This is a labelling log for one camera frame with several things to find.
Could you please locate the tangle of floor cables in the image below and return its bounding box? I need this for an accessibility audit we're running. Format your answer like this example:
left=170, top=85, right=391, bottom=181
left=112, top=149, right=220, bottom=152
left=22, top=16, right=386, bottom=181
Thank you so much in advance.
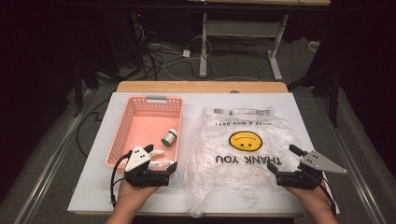
left=132, top=18, right=216, bottom=82

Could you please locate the pink plastic basket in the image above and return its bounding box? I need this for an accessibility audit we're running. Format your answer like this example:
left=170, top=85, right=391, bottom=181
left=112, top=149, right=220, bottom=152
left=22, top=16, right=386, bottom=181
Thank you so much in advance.
left=105, top=95, right=184, bottom=175

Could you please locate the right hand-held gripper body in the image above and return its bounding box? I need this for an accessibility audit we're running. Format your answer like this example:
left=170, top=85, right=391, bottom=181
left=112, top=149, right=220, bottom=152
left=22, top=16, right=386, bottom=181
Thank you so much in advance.
left=275, top=150, right=347, bottom=190

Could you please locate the white ointment tube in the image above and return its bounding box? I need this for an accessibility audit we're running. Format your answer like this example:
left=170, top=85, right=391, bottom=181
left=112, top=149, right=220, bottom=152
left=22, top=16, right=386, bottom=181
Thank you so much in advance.
left=148, top=161, right=176, bottom=171

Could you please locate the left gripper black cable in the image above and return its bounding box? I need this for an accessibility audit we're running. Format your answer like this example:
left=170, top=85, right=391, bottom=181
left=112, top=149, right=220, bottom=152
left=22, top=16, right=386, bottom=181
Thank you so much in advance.
left=109, top=150, right=134, bottom=208

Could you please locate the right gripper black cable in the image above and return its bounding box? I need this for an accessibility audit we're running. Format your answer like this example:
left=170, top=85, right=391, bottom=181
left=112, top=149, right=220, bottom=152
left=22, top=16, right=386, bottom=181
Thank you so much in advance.
left=306, top=172, right=338, bottom=217

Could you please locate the person's right hand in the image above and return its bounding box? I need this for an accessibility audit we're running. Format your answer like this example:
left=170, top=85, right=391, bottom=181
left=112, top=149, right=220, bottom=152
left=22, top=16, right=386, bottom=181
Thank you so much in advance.
left=284, top=183, right=331, bottom=216

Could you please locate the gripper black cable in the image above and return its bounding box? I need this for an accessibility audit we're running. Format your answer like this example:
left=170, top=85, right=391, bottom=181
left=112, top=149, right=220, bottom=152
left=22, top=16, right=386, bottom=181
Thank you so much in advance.
left=306, top=172, right=338, bottom=217
left=109, top=150, right=134, bottom=208

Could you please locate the white metal desk frame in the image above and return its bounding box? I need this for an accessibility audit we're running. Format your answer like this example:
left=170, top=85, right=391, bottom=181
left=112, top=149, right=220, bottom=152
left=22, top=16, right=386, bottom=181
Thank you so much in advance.
left=199, top=12, right=289, bottom=81

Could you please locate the black metal stand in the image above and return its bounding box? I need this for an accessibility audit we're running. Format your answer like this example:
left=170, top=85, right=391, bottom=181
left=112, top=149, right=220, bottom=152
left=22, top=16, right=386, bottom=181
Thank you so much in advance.
left=286, top=66, right=342, bottom=129
left=73, top=59, right=125, bottom=118

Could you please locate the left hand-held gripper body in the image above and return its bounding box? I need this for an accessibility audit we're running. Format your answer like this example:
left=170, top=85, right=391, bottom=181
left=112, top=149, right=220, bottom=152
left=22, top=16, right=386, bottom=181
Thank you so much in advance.
left=124, top=145, right=171, bottom=188

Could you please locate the white table board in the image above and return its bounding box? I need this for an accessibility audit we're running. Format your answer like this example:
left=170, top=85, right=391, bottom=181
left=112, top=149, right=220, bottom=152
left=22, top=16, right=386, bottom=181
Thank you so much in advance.
left=67, top=91, right=340, bottom=216

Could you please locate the person's left hand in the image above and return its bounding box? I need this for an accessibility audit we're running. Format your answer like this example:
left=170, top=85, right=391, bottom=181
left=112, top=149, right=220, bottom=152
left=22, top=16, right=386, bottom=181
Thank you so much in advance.
left=116, top=179, right=160, bottom=213

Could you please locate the black floor cable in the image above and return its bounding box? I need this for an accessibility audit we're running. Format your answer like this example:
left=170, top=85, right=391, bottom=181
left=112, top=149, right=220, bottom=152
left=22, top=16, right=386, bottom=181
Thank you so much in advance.
left=76, top=99, right=110, bottom=158

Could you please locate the white bottle with green cap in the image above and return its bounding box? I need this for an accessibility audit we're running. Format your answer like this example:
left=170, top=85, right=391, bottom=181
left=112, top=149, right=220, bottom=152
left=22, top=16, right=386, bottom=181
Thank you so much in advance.
left=161, top=128, right=179, bottom=147

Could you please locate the clear plastic bag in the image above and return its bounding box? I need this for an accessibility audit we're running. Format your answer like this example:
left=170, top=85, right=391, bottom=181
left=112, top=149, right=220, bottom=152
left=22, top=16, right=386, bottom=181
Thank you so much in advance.
left=184, top=105, right=307, bottom=218

